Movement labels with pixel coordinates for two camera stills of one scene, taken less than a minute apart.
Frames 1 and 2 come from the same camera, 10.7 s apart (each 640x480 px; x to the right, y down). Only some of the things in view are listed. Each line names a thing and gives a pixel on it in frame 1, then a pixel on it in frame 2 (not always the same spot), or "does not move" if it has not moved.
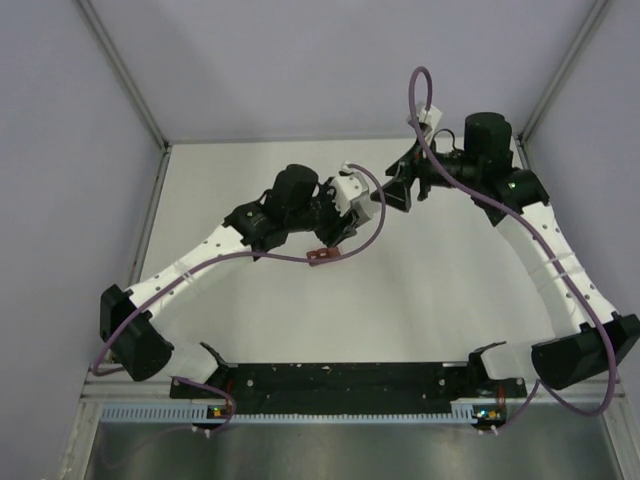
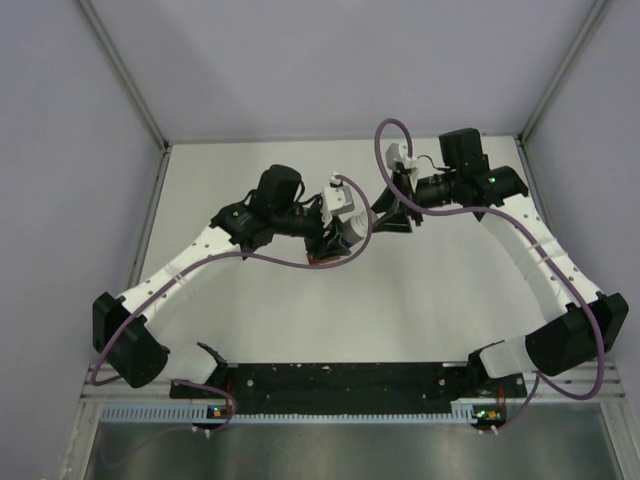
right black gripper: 414,164 -> 397,219
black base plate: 336,385 does not move
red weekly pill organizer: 328,252 does not move
